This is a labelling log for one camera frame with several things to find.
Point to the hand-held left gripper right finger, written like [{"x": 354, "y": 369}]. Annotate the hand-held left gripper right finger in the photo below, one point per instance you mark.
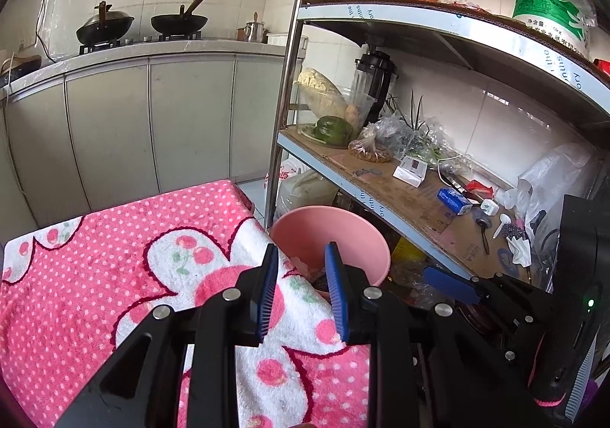
[{"x": 336, "y": 294}]

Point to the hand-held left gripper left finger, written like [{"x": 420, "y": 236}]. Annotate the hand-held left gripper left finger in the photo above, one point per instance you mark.
[{"x": 267, "y": 294}]

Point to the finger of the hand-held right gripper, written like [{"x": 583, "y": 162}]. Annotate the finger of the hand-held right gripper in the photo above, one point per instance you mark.
[
  {"x": 448, "y": 285},
  {"x": 514, "y": 332}
]

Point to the pink plastic basin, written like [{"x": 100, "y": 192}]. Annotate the pink plastic basin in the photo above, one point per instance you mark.
[{"x": 333, "y": 223}]

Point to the yellow bag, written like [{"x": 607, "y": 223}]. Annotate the yellow bag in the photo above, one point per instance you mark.
[{"x": 407, "y": 251}]

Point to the black spoon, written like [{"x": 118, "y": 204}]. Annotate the black spoon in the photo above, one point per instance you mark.
[{"x": 482, "y": 225}]

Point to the small blue packet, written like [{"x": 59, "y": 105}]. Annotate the small blue packet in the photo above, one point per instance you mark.
[{"x": 453, "y": 201}]

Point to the white spoon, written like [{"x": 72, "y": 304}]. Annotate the white spoon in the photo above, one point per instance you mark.
[{"x": 503, "y": 220}]

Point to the white plug adapter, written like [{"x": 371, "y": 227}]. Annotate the white plug adapter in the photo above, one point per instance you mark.
[{"x": 489, "y": 206}]

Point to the cardboard shelf liner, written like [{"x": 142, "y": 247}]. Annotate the cardboard shelf liner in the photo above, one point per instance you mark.
[{"x": 405, "y": 199}]

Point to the large white plastic bag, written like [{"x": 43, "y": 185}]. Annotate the large white plastic bag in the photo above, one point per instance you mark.
[{"x": 553, "y": 180}]

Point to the small red packet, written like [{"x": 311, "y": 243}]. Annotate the small red packet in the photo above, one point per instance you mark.
[{"x": 479, "y": 189}]

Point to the small white cardboard box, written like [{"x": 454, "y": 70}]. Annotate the small white cardboard box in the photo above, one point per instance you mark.
[{"x": 411, "y": 170}]

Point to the white bag red print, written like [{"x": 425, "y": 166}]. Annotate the white bag red print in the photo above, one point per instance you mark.
[{"x": 286, "y": 173}]

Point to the bag of brown food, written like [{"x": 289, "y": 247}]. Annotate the bag of brown food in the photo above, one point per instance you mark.
[{"x": 369, "y": 151}]

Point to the clear bag of green onions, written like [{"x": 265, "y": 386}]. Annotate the clear bag of green onions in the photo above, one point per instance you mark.
[{"x": 405, "y": 137}]

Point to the green pepper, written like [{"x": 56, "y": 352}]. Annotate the green pepper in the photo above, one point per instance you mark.
[{"x": 333, "y": 130}]

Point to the pink polka-dot blanket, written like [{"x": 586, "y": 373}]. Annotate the pink polka-dot blanket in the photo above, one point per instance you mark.
[{"x": 95, "y": 266}]

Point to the small yellow vegetable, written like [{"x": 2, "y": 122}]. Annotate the small yellow vegetable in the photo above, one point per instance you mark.
[{"x": 352, "y": 113}]

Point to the grey kitchen cabinet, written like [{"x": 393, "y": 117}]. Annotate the grey kitchen cabinet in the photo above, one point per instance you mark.
[{"x": 190, "y": 113}]

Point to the napa cabbage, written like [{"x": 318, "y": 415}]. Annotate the napa cabbage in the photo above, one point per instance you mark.
[{"x": 319, "y": 89}]

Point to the black blender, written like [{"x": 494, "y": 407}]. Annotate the black blender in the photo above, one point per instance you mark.
[{"x": 374, "y": 75}]

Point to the metal shelf rack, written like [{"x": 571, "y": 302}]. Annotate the metal shelf rack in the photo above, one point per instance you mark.
[{"x": 476, "y": 34}]

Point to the white plastic box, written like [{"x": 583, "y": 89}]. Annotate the white plastic box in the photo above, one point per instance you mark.
[{"x": 281, "y": 38}]

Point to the green white sack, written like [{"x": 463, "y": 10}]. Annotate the green white sack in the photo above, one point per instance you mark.
[{"x": 548, "y": 18}]

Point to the small steel pot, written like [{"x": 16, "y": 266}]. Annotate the small steel pot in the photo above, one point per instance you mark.
[{"x": 252, "y": 31}]

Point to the gas stove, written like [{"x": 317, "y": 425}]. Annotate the gas stove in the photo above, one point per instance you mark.
[{"x": 140, "y": 41}]

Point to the black open wok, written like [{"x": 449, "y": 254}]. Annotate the black open wok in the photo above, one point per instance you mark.
[{"x": 178, "y": 22}]

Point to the black lidded wok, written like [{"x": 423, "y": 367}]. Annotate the black lidded wok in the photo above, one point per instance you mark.
[{"x": 105, "y": 27}]

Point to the black induction cooker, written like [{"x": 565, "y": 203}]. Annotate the black induction cooker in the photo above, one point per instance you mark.
[{"x": 21, "y": 68}]

